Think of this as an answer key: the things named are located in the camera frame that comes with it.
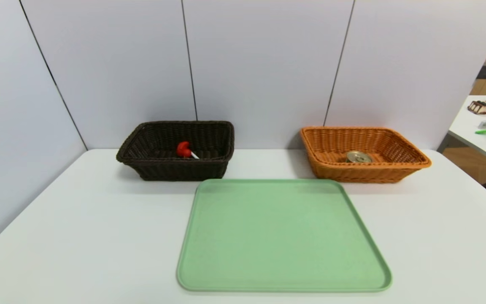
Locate gold pull-tab tin can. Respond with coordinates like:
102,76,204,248
346,150,373,163

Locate dark brown wicker basket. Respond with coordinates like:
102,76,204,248
116,121,235,182

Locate orange wicker basket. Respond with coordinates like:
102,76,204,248
301,126,432,184

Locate light green plastic tray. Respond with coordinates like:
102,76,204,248
176,179,393,293

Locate white side table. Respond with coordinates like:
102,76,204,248
448,95,486,167

